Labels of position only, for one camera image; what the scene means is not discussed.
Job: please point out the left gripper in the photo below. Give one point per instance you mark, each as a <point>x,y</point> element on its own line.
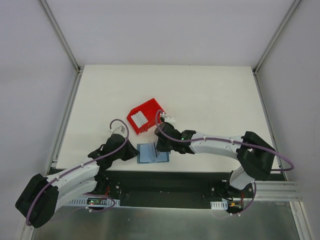
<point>128,152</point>

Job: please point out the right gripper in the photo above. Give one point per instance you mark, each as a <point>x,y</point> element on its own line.
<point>161,144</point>

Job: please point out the right white cable duct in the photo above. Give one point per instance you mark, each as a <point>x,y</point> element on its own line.
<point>219,205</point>

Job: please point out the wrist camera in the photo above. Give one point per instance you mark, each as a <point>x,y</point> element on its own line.
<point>166,118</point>
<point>120,130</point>

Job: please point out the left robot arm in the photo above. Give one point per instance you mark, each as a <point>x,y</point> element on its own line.
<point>44,195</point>

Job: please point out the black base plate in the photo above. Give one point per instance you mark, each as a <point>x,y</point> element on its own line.
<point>182,190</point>

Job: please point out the right aluminium frame post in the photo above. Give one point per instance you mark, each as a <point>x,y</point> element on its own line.
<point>277,34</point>

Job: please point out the aluminium front rail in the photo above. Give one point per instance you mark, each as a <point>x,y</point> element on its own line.
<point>278,191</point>

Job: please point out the white cable duct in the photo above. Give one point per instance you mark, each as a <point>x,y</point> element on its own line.
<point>219,205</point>
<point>89,201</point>

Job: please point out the left aluminium frame post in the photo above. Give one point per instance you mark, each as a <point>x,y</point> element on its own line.
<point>59,34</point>

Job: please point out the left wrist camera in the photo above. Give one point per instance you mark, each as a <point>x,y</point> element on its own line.
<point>120,130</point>

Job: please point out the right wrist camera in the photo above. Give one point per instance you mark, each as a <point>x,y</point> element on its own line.
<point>166,118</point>

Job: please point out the blue leather card holder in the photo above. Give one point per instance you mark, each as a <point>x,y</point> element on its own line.
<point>148,154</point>

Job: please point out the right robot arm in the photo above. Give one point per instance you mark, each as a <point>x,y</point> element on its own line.
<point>250,150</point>

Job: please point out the left white cable duct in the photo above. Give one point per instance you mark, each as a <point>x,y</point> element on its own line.
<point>89,201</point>

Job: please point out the aluminium frame post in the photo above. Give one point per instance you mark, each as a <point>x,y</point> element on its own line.
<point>277,34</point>
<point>59,34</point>

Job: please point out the red plastic bin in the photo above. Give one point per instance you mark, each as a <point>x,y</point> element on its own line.
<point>149,109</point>

